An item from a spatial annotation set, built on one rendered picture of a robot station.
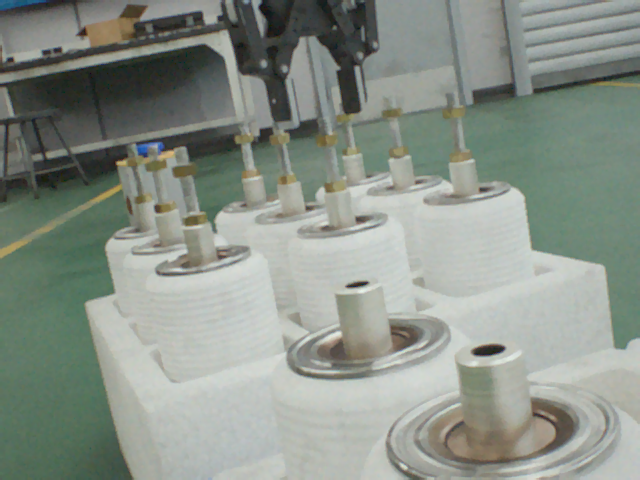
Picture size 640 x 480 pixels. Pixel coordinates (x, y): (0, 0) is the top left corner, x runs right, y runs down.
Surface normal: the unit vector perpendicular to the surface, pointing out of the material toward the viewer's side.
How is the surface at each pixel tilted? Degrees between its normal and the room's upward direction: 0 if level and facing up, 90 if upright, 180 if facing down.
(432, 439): 3
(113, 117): 90
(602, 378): 90
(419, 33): 90
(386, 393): 57
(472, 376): 90
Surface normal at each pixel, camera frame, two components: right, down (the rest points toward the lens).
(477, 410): -0.60, 0.26
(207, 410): 0.37, 0.11
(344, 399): -0.35, -0.32
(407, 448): -0.11, -0.98
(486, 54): 0.00, 0.19
